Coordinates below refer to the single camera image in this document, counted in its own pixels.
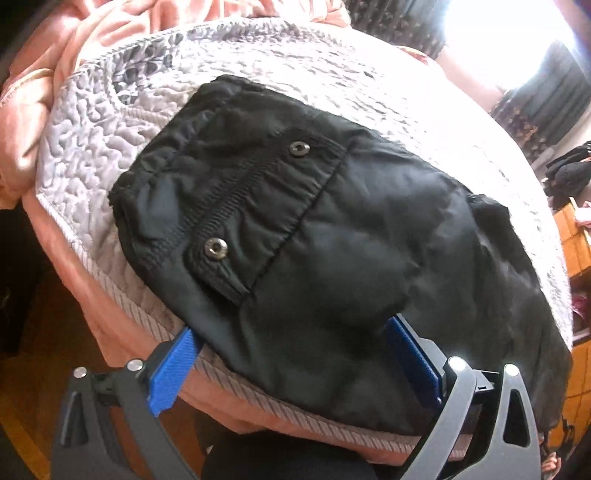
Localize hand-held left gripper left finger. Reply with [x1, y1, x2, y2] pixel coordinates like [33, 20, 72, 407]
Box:
[51, 327, 208, 480]

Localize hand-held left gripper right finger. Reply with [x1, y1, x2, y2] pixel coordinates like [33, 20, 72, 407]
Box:
[383, 315, 543, 480]

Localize black pants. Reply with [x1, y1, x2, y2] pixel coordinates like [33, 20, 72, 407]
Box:
[108, 74, 573, 437]

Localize pink bed sheet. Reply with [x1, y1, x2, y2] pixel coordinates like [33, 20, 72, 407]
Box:
[21, 189, 416, 467]

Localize wooden shelf unit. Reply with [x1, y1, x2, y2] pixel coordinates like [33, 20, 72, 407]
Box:
[551, 198, 591, 416]

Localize black bag on shelf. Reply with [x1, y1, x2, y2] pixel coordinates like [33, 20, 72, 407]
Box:
[542, 141, 591, 199]

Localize grey quilted blanket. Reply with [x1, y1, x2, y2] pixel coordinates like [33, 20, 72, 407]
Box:
[34, 17, 573, 457]

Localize dark patterned curtain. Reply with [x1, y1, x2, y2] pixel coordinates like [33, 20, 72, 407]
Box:
[489, 39, 591, 162]
[344, 0, 446, 61]

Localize red orange pillow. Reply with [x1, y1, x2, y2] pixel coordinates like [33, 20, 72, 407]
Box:
[397, 46, 439, 66]

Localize bright window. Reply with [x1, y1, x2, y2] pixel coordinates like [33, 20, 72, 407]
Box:
[438, 0, 578, 88]

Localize crumpled pink satin blanket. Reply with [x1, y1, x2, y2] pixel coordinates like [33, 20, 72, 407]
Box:
[0, 0, 352, 208]

